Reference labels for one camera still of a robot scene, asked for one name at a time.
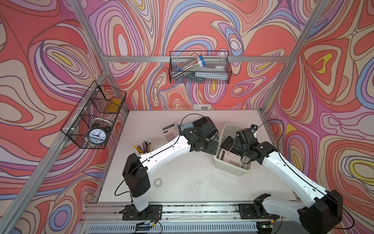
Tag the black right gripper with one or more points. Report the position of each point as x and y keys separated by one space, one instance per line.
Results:
x=236 y=144

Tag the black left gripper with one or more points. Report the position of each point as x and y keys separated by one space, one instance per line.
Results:
x=210 y=148

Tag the black calculator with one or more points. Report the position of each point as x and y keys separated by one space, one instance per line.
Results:
x=232 y=145

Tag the pink calculator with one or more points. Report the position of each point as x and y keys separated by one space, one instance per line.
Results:
x=230 y=158

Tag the white plastic storage box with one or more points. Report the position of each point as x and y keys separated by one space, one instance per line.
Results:
x=230 y=130

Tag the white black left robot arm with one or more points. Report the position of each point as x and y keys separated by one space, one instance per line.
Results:
x=137 y=169

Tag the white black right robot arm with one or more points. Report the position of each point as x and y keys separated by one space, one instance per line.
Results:
x=318 y=211

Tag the dark maroon calculator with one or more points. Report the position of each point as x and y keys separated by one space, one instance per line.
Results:
x=204 y=123

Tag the white pink-keyed calculator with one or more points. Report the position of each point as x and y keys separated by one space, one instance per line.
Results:
x=170 y=131

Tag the white barcode label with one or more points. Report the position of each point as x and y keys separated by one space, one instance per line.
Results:
x=201 y=106

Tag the pencil holder with pencils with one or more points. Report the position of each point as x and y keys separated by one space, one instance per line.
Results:
x=144 y=148

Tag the clear tape roll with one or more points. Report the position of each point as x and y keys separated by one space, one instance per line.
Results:
x=158 y=182

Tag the grey stapler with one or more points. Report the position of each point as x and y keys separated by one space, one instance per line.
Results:
x=216 y=73

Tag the pencil tube blue cap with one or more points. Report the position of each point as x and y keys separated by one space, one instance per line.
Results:
x=180 y=67

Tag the yellow sticky notes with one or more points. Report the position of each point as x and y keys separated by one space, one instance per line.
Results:
x=113 y=106

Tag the black alarm clock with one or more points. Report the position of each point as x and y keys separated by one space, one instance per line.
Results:
x=98 y=135

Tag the black wire basket back wall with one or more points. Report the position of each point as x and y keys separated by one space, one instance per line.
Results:
x=212 y=59

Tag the black wire basket wall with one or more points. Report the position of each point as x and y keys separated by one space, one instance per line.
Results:
x=90 y=110
x=212 y=59

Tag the black wire basket left wall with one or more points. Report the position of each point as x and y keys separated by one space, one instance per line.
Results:
x=90 y=110

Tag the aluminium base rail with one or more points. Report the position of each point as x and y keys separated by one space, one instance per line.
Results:
x=181 y=218

